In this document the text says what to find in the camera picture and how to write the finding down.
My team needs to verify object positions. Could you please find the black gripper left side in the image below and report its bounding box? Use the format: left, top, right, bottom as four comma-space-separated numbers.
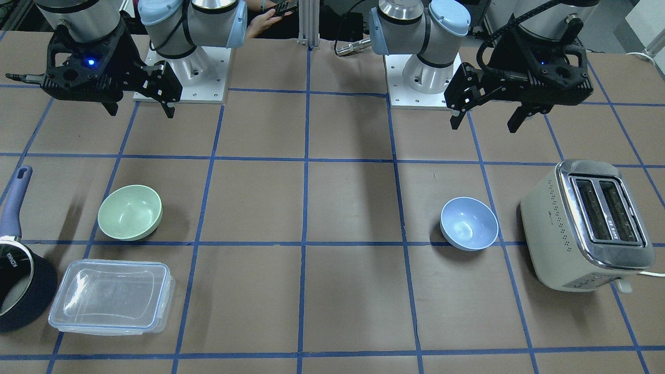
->
444, 20, 594, 134

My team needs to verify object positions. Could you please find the clear plastic food container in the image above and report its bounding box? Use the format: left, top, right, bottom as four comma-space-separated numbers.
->
48, 259, 176, 336

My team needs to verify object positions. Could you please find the cream toaster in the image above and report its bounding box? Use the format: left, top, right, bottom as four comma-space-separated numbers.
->
520, 159, 655, 294

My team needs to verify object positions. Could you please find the person hand holding phone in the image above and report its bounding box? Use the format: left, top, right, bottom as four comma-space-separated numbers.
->
245, 9, 283, 39

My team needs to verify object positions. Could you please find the blue bowl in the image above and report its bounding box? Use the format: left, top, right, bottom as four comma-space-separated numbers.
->
439, 196, 499, 251

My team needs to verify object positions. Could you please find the green bowl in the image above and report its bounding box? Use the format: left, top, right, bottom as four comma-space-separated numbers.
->
97, 184, 163, 241

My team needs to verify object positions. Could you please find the aluminium frame post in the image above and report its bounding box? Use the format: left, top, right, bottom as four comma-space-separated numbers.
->
297, 0, 321, 50

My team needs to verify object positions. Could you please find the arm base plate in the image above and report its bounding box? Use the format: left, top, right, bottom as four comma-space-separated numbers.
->
143, 46, 235, 104
384, 53, 461, 111

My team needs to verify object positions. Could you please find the dark blue saucepan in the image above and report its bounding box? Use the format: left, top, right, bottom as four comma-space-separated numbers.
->
1, 165, 58, 333

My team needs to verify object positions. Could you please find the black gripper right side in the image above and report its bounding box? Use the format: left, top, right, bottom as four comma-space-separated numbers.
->
5, 21, 183, 119

